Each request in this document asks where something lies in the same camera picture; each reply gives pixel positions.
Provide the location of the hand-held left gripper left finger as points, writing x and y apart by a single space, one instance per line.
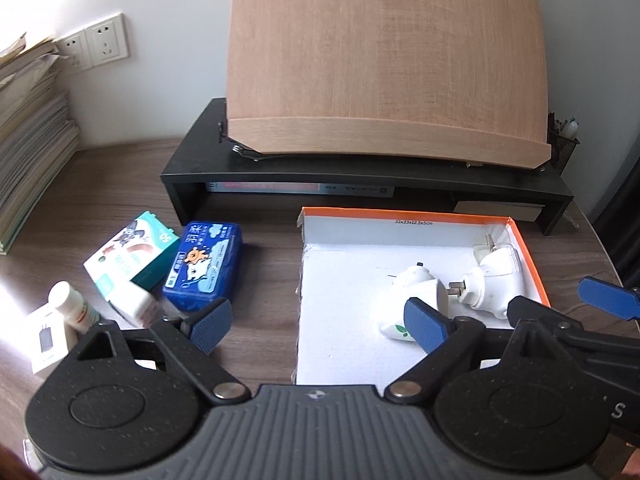
212 325

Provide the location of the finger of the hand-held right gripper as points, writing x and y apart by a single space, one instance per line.
607 297
547 319

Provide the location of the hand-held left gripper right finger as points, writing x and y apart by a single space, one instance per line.
425 327

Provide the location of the blue tissue pack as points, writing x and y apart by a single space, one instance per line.
202 267

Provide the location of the orange-rimmed white cardboard box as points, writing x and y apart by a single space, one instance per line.
345 310

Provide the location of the white pill bottle red label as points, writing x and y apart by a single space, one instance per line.
70 302

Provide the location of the white charger packaging box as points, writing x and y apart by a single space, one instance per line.
50 342

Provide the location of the white plug-in with leaf label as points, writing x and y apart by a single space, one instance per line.
417 290

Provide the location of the white plug-in device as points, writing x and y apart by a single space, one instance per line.
490 292
500 260

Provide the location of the green and white carton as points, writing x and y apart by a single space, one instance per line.
132 255

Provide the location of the flat beige box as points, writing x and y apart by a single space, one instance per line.
495 210

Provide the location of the black mesh pen holder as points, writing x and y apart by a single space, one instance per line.
562 152

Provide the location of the black monitor riser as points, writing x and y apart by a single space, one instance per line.
200 160

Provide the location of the stack of papers and books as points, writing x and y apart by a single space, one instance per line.
30 150

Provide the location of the wooden book stand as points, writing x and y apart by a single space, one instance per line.
385 55

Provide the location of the white wall socket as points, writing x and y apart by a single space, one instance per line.
106 40
72 50

